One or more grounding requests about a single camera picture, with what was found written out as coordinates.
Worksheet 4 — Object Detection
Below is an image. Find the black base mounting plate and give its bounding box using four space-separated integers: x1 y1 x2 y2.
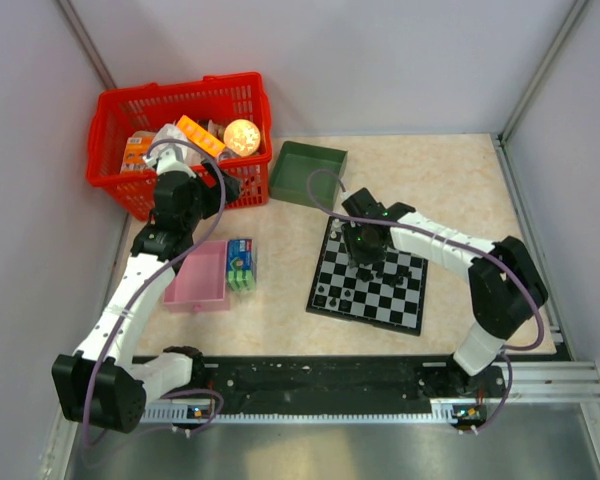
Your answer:
176 355 505 415

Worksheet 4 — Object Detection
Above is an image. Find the small orange carton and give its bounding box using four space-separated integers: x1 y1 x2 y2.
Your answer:
120 131 155 174

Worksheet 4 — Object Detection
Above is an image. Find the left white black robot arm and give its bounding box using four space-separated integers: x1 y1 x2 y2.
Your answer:
51 139 241 433

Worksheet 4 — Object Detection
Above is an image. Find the orange punched cardboard box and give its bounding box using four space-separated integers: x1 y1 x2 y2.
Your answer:
176 115 226 158

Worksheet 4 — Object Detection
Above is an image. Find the white slotted cable duct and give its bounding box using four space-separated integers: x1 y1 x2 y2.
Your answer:
139 399 486 426

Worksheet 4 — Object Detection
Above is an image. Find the pink open drawer box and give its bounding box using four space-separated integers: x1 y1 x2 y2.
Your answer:
163 240 230 313

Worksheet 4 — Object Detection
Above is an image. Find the blue green packaged item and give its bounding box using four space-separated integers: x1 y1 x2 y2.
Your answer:
226 238 257 292

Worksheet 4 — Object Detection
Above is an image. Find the dark green open box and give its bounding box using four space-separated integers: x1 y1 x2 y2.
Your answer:
269 140 348 208

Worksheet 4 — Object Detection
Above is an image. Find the red plastic shopping basket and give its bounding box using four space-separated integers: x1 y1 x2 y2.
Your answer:
86 72 273 221

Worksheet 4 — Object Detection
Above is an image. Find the white plastic bag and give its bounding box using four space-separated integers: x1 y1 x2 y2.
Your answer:
144 123 194 168

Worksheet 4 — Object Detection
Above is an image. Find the purple cable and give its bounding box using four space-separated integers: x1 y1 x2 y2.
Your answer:
81 139 227 447
306 168 546 435

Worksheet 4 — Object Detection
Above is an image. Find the black white chess board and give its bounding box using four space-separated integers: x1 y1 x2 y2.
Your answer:
306 217 428 336

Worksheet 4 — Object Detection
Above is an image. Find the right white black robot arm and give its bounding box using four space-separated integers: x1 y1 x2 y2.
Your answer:
342 188 548 396

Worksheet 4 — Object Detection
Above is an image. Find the orange round ball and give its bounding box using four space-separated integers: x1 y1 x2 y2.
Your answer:
223 119 261 157

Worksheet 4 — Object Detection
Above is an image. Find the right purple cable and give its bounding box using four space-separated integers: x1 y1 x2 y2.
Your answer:
306 168 546 435

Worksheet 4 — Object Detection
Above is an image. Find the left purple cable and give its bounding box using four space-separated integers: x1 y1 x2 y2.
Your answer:
81 139 227 447

